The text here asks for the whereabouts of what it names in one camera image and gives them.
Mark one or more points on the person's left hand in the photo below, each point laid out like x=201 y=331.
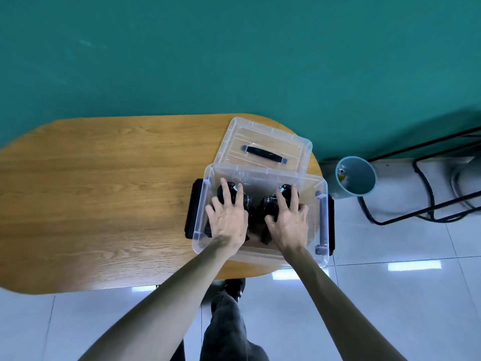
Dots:
x=227 y=221

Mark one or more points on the person's right hand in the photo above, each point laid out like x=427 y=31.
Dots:
x=289 y=229

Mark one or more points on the pile of grip strengtheners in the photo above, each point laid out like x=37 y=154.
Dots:
x=257 y=225

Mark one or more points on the clear plastic storage box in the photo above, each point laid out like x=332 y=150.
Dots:
x=315 y=206

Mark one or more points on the clear lid with black handle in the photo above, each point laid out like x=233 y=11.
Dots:
x=263 y=135

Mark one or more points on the person's left forearm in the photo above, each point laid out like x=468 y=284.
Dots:
x=161 y=315

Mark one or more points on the person's right forearm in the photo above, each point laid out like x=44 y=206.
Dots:
x=338 y=312

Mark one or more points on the person's black shoe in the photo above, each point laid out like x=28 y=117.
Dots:
x=235 y=287

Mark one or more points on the person's dark trousers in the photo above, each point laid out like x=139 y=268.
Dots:
x=225 y=330

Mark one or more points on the wooden table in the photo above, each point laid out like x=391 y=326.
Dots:
x=94 y=184

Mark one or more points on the grey round object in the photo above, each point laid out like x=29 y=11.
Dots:
x=468 y=180

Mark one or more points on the black metal stand frame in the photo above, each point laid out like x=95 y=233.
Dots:
x=406 y=218

